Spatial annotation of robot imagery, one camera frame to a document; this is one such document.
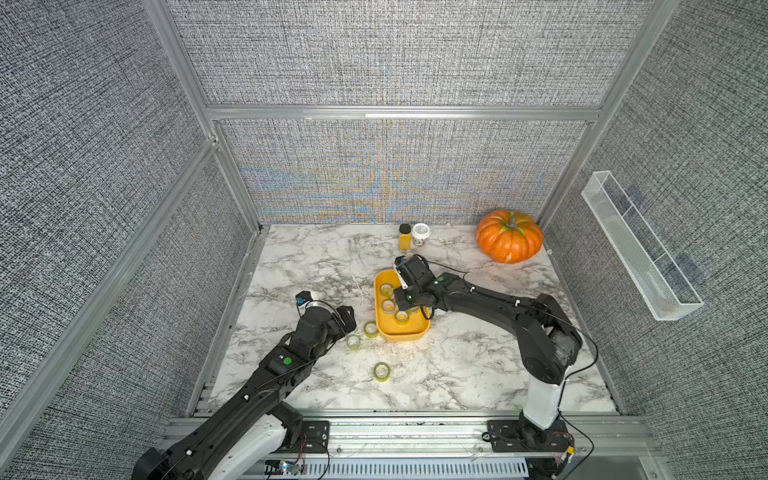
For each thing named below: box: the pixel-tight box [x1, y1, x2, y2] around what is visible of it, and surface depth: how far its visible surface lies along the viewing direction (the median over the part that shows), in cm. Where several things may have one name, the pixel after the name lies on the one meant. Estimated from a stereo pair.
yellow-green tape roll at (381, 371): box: [373, 362, 391, 383], surface depth 85 cm
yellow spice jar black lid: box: [399, 223, 413, 252], surface depth 109 cm
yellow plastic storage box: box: [374, 269, 431, 342], surface depth 95 cm
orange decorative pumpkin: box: [476, 209, 544, 264], surface depth 103 cm
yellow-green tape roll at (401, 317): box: [394, 310, 410, 325], surface depth 96 cm
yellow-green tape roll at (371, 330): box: [363, 321, 380, 339], surface depth 93 cm
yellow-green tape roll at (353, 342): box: [346, 334, 361, 351], surface depth 91 cm
